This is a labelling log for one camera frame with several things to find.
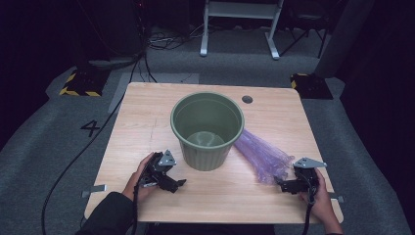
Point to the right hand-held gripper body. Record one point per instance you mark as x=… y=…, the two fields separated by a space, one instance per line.
x=306 y=181

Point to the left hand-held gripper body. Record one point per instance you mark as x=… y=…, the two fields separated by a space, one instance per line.
x=160 y=169

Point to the purple plastic trash bag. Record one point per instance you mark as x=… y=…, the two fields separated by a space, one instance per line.
x=261 y=156

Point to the green plastic trash bin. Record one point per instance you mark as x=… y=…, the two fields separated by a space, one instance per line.
x=208 y=156

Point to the person's right hand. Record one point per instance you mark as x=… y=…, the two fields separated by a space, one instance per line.
x=321 y=199

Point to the person's left hand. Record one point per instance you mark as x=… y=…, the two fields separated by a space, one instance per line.
x=133 y=187

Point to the yellow black striped stand base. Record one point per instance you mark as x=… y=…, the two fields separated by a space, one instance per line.
x=84 y=81
x=311 y=86

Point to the grey column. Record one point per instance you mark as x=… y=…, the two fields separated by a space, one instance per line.
x=342 y=39

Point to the black equipment rack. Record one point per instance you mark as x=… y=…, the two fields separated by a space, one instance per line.
x=114 y=29

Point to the black metal stand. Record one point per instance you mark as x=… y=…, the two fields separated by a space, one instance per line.
x=306 y=19

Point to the metal table edge bracket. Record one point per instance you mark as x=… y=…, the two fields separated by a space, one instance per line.
x=96 y=188
x=337 y=197

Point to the white metal desk frame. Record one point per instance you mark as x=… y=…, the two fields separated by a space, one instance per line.
x=239 y=9

